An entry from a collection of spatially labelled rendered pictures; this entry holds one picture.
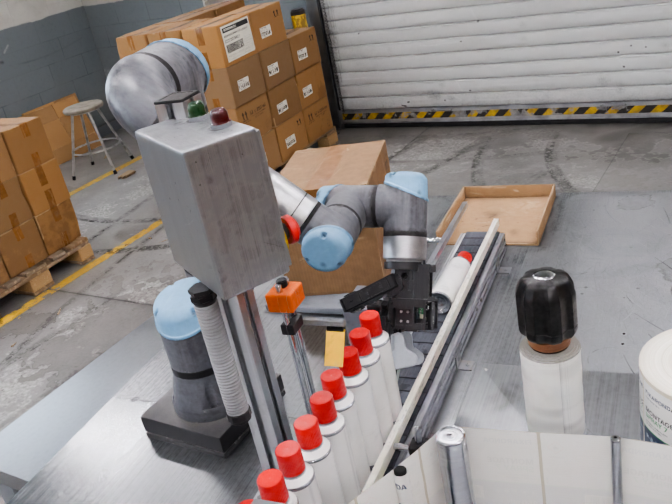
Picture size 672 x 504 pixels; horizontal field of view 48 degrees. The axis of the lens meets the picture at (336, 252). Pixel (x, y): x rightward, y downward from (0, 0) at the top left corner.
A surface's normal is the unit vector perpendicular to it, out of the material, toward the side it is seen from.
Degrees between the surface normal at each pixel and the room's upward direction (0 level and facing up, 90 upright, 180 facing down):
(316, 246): 91
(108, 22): 90
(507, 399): 0
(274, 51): 87
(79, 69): 90
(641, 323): 0
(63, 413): 0
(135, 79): 40
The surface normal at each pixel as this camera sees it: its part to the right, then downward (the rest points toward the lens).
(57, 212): 0.83, 0.00
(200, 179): 0.53, 0.27
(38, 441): -0.18, -0.89
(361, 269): -0.19, 0.45
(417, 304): -0.42, -0.04
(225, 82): -0.43, 0.45
